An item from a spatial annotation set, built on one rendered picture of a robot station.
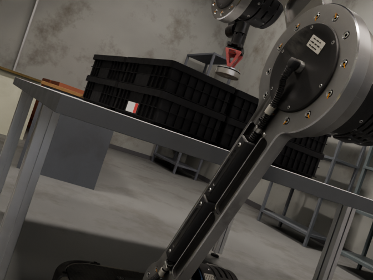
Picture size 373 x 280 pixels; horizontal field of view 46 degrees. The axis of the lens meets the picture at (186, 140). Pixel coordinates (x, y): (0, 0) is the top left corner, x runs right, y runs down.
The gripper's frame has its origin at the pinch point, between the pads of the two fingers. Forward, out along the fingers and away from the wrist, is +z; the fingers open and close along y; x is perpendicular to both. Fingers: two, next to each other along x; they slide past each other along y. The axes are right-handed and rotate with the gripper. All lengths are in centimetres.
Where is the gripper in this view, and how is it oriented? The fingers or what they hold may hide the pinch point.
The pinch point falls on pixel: (229, 66)
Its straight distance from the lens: 189.1
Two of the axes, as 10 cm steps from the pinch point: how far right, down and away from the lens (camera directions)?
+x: 9.3, 2.9, -2.3
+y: -2.0, -1.1, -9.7
